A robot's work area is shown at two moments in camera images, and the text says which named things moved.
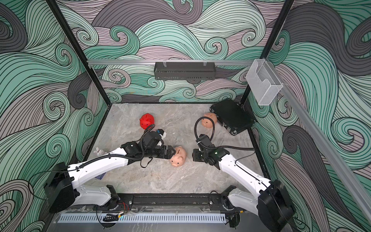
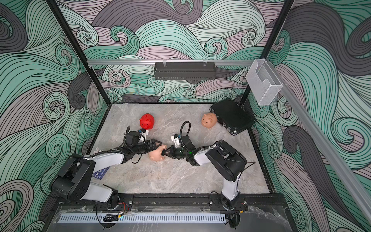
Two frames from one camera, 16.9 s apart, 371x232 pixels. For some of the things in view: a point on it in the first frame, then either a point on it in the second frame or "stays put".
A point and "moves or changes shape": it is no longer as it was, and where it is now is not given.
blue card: x=100 y=177 stays put
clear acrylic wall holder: x=264 y=84 stays put
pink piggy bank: x=178 y=157 moves or changes shape
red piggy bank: x=147 y=120 stays put
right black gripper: x=195 y=154 -> x=171 y=154
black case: x=233 y=116 stays put
